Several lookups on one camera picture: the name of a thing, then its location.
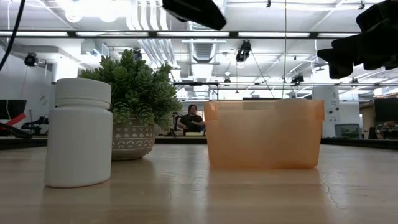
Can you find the large white pill bottle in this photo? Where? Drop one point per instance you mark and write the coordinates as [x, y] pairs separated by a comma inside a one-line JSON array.
[[79, 140]]

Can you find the black distant frame beam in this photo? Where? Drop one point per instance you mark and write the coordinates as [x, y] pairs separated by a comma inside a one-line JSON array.
[[196, 83]]

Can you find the silver ventilation duct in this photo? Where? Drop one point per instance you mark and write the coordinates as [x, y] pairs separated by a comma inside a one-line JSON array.
[[203, 49]]

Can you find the black table frame rail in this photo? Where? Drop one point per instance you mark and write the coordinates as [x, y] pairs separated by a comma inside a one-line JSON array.
[[180, 140]]

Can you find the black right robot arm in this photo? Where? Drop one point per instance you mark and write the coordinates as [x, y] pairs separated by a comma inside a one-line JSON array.
[[382, 12]]

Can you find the person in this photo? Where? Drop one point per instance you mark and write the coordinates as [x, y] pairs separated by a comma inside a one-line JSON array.
[[191, 121]]

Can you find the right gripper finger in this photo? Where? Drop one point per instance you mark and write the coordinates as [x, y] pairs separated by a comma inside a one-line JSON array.
[[340, 63]]

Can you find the orange translucent plastic basket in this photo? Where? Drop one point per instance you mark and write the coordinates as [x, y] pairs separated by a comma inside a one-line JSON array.
[[264, 140]]

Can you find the black hanging spotlight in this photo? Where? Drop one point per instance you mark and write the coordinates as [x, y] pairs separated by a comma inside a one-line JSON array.
[[298, 78], [137, 53], [243, 51], [30, 59]]

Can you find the green succulent in patterned pot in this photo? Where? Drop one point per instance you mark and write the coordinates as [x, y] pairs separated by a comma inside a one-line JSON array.
[[136, 84]]

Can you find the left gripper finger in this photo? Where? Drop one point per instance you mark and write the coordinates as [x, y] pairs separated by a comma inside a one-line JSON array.
[[199, 12]]

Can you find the black overhead light beam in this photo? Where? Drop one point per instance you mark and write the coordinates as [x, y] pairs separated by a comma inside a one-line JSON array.
[[152, 35]]

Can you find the black monitor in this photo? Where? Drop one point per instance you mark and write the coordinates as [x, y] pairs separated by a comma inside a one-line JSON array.
[[12, 107], [387, 110]]

